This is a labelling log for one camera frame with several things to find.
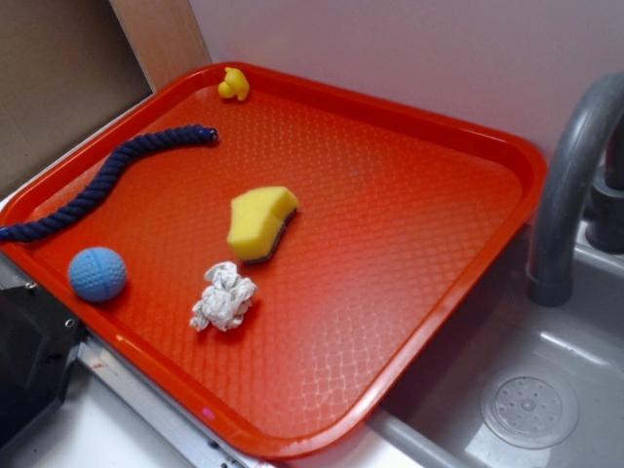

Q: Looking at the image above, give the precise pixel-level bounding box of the dark blue rope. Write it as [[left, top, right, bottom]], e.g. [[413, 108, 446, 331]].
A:
[[0, 124, 219, 244]]

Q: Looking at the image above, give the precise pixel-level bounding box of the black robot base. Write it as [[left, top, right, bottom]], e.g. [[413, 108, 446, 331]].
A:
[[1, 286, 84, 452]]

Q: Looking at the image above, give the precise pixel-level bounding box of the red plastic tray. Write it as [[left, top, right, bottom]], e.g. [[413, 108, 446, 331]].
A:
[[1, 64, 546, 460]]

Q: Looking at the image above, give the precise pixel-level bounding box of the yellow sponge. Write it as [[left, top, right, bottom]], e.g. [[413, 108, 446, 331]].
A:
[[226, 186, 299, 263]]

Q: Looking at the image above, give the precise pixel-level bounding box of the crumpled white paper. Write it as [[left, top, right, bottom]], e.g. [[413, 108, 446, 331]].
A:
[[189, 261, 257, 332]]

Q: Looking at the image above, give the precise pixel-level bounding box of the yellow rubber duck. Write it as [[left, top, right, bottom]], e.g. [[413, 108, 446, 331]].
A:
[[217, 67, 251, 101]]

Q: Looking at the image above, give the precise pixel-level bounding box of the blue dimpled ball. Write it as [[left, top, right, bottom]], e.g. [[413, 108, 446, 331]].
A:
[[68, 247, 128, 302]]

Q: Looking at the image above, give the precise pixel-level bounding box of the grey faucet spout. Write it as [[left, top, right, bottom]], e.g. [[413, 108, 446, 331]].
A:
[[526, 71, 623, 307]]

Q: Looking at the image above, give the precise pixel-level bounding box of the light wooden board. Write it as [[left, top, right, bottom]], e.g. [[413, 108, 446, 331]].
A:
[[110, 0, 212, 92]]

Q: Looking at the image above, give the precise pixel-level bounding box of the grey sink basin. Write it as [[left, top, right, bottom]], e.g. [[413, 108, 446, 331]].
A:
[[370, 233, 623, 467]]

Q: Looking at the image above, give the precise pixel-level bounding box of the sink drain strainer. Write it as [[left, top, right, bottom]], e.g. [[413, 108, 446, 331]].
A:
[[480, 370, 579, 449]]

